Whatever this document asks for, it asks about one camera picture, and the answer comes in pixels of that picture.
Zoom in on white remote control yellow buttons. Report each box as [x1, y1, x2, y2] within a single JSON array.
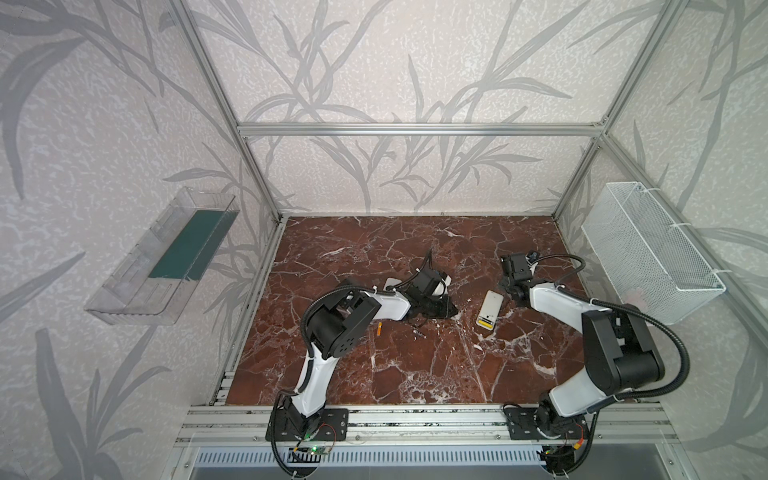
[[476, 290, 504, 328]]

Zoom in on red white remote control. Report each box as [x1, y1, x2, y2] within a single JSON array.
[[384, 277, 401, 290]]

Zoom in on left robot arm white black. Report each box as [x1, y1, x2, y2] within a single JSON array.
[[266, 266, 458, 442]]

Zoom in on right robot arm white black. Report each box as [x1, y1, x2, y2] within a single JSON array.
[[499, 252, 691, 440]]

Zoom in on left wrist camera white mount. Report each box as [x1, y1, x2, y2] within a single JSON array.
[[433, 272, 451, 296]]

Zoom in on white wire mesh basket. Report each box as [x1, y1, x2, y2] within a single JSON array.
[[582, 182, 726, 325]]

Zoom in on aluminium frame crossbar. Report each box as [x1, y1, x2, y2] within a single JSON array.
[[237, 122, 603, 138]]

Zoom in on right black corrugated cable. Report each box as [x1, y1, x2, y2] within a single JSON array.
[[527, 253, 691, 402]]

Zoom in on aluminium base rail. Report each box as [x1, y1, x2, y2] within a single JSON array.
[[174, 403, 681, 447]]

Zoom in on clear plastic wall bin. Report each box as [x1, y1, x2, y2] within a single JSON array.
[[85, 187, 240, 326]]

